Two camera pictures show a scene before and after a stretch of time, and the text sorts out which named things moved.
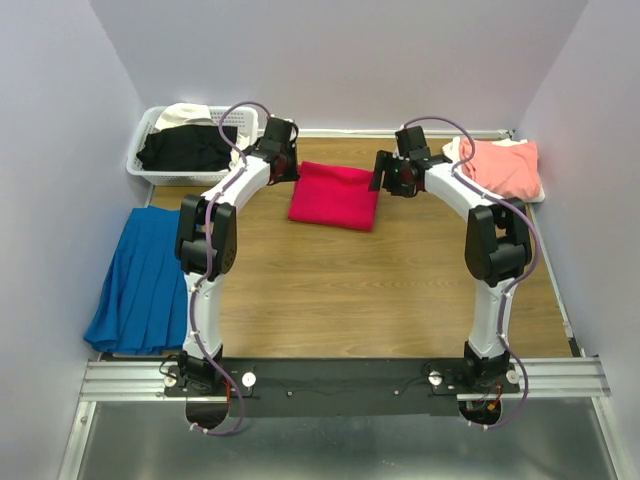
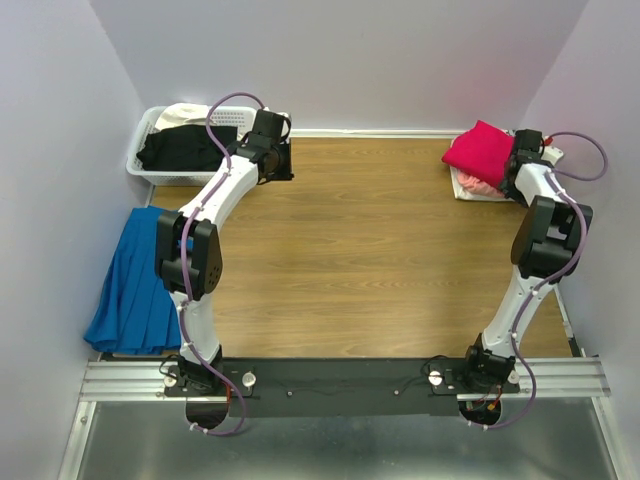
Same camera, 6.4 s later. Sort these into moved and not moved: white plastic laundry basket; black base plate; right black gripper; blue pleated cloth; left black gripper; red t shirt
Moved: right black gripper; red t shirt
Not moved: white plastic laundry basket; left black gripper; black base plate; blue pleated cloth
